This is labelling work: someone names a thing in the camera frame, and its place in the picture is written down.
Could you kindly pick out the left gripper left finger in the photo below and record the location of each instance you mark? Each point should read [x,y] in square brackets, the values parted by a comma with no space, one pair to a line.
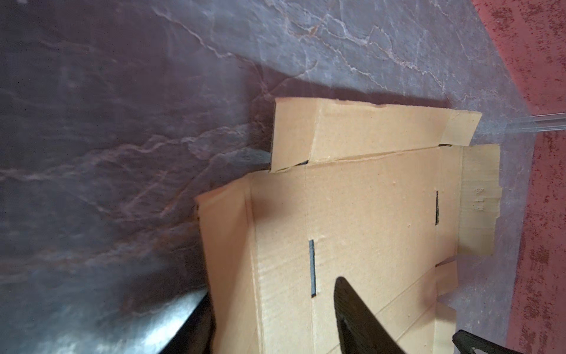
[195,335]

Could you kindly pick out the brown cardboard box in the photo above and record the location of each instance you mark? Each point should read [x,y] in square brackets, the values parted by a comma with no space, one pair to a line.
[385,196]

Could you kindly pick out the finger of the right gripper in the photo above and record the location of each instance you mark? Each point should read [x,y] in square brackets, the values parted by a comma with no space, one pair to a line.
[469,343]

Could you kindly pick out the right aluminium corner post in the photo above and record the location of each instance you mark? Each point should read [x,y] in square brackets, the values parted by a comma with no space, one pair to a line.
[537,124]

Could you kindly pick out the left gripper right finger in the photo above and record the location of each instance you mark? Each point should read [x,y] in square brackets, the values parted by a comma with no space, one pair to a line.
[359,331]

